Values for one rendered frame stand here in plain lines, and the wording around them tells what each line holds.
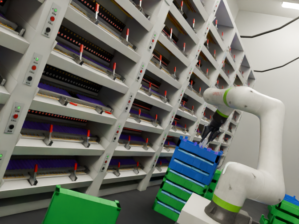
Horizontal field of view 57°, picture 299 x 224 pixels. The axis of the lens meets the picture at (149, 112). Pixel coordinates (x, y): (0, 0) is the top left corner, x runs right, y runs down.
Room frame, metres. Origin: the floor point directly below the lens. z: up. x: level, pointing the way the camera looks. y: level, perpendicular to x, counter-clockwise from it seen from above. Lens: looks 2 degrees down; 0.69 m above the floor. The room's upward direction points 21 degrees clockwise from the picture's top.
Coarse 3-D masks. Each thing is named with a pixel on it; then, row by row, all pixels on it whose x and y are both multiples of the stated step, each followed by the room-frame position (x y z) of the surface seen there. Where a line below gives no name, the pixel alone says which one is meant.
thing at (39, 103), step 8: (56, 80) 1.36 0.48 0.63; (80, 88) 1.52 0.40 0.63; (40, 96) 1.15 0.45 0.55; (104, 96) 1.67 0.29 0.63; (32, 104) 1.09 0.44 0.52; (40, 104) 1.12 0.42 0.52; (48, 104) 1.15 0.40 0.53; (56, 104) 1.18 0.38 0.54; (72, 104) 1.32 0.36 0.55; (104, 104) 1.66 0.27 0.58; (112, 104) 1.64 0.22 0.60; (48, 112) 1.18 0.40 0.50; (56, 112) 1.21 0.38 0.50; (64, 112) 1.25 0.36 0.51; (72, 112) 1.29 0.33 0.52; (80, 112) 1.33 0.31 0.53; (88, 112) 1.37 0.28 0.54; (96, 112) 1.45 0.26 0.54; (104, 112) 1.55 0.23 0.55; (112, 112) 1.63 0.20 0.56; (120, 112) 1.60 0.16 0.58; (96, 120) 1.46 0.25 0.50; (104, 120) 1.52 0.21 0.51; (112, 120) 1.58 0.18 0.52
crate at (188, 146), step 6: (180, 138) 1.94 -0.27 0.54; (186, 138) 2.11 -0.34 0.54; (180, 144) 1.93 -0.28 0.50; (186, 144) 1.92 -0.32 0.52; (192, 144) 1.91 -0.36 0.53; (186, 150) 1.91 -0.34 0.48; (192, 150) 1.90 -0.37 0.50; (198, 150) 1.89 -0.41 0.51; (204, 150) 1.88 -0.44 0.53; (210, 150) 2.05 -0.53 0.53; (204, 156) 1.87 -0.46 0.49; (210, 156) 1.86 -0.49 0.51; (216, 156) 1.85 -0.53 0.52; (216, 162) 1.84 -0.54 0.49
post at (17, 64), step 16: (16, 0) 1.06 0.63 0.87; (32, 0) 1.02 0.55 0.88; (48, 0) 0.99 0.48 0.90; (64, 0) 1.05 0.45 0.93; (32, 16) 1.01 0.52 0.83; (0, 48) 1.06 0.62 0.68; (32, 48) 1.00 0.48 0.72; (48, 48) 1.06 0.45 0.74; (16, 64) 1.00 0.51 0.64; (16, 80) 0.99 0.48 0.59; (16, 96) 1.01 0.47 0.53; (32, 96) 1.07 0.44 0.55; (0, 112) 1.00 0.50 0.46; (0, 128) 0.99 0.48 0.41; (16, 128) 1.05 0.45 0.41; (0, 144) 1.02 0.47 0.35; (0, 176) 1.06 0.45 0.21
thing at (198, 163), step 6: (174, 150) 1.94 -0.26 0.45; (174, 156) 1.93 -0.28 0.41; (180, 156) 1.92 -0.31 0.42; (186, 156) 1.91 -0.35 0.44; (186, 162) 1.90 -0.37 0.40; (192, 162) 1.89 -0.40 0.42; (198, 162) 1.88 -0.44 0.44; (204, 162) 1.87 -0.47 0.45; (204, 168) 1.86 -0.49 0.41; (210, 168) 1.85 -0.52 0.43; (216, 168) 2.02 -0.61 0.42
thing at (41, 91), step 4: (40, 88) 1.16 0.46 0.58; (40, 92) 1.15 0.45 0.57; (44, 92) 1.17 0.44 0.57; (48, 92) 1.19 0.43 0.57; (52, 92) 1.21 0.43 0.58; (56, 92) 1.24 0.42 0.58; (52, 96) 1.20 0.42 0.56; (56, 96) 1.23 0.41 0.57; (64, 96) 1.27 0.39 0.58; (68, 96) 1.30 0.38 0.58; (68, 100) 1.30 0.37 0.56; (72, 100) 1.32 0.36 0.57; (76, 100) 1.34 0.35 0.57; (80, 100) 1.37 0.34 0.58; (84, 100) 1.41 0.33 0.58; (84, 104) 1.40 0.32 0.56; (88, 104) 1.43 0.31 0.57; (92, 104) 1.45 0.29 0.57; (96, 104) 1.49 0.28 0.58; (104, 108) 1.55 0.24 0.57; (108, 108) 1.58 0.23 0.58
